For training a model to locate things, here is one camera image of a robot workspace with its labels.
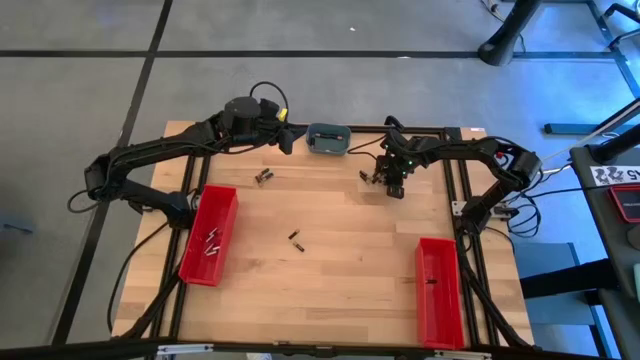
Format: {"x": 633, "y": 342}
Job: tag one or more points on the black camera crossbar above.
{"x": 75, "y": 350}

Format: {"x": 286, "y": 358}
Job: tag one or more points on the silver mounting plate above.
{"x": 457, "y": 207}

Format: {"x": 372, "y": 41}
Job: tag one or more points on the black aluminium table frame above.
{"x": 452, "y": 134}

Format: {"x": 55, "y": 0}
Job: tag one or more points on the long red plastic bin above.
{"x": 200, "y": 265}
{"x": 440, "y": 320}

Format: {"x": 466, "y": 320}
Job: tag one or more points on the black power connector box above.
{"x": 505, "y": 212}

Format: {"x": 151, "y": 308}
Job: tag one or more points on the dark side desk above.
{"x": 600, "y": 225}

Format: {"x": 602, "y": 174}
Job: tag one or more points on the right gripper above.
{"x": 397, "y": 167}

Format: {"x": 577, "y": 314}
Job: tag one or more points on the small teal plastic bin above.
{"x": 330, "y": 148}

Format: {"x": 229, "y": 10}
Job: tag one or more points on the small black silver-tipped battery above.
{"x": 312, "y": 142}

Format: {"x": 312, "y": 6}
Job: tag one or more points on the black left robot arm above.
{"x": 160, "y": 146}

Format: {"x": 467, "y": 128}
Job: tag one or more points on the white printed label sign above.
{"x": 615, "y": 175}

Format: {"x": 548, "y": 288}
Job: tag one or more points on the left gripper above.
{"x": 272, "y": 117}

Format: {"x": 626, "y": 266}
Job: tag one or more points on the black pedestal stand base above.
{"x": 505, "y": 40}

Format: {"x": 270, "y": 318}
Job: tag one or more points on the large black battery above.
{"x": 327, "y": 135}

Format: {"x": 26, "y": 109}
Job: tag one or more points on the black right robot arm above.
{"x": 465, "y": 147}

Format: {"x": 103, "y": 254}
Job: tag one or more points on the black bench bar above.
{"x": 565, "y": 280}

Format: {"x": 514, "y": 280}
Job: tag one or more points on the silver crossbar bracket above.
{"x": 462, "y": 355}
{"x": 185, "y": 348}

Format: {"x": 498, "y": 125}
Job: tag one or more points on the dark diagonal pole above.
{"x": 615, "y": 145}

